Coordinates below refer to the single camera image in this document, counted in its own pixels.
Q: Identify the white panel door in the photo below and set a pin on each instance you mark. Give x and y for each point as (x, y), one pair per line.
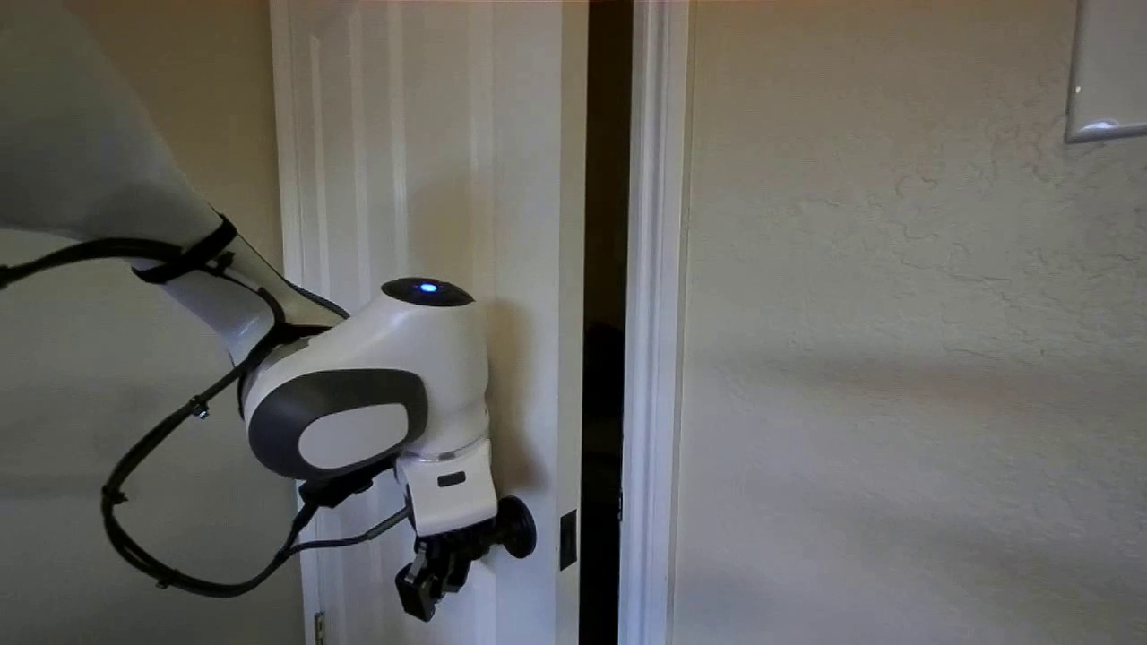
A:
(477, 155)

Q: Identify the white door frame trim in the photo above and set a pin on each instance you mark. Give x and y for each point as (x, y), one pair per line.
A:
(654, 297)

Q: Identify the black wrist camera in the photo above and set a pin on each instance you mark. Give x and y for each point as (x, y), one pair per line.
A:
(343, 483)

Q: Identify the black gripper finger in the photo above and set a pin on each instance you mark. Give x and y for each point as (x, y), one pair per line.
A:
(418, 597)

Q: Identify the door latch plate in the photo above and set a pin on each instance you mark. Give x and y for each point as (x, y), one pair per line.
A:
(567, 540)

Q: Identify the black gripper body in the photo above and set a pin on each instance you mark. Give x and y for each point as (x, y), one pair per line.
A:
(454, 551)

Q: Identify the metal door hinge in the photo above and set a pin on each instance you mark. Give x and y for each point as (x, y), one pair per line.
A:
(319, 629)

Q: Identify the white wall switch plate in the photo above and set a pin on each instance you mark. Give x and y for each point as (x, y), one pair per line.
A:
(1113, 71)

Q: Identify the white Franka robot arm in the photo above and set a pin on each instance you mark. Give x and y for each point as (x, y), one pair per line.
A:
(397, 346)

